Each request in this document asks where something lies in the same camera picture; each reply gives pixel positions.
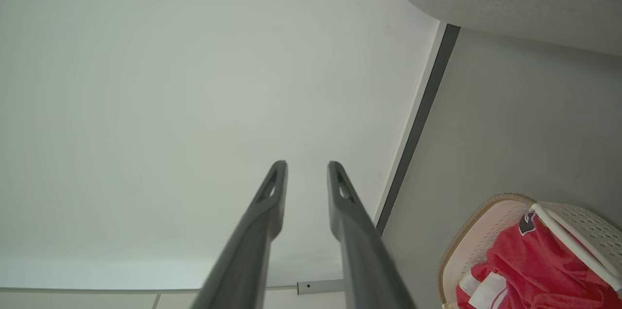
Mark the white perforated laundry basket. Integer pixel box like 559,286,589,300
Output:
437,193,622,309

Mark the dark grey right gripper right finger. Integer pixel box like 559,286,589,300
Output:
328,161,416,309

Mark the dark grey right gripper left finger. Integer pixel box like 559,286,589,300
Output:
192,160,289,309

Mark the red garment with white cuff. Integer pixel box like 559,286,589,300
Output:
456,212,622,309

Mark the grey metal bar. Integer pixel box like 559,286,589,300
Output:
297,279,346,296

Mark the dark wall baseboard strip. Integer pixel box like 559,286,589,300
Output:
373,22,461,235

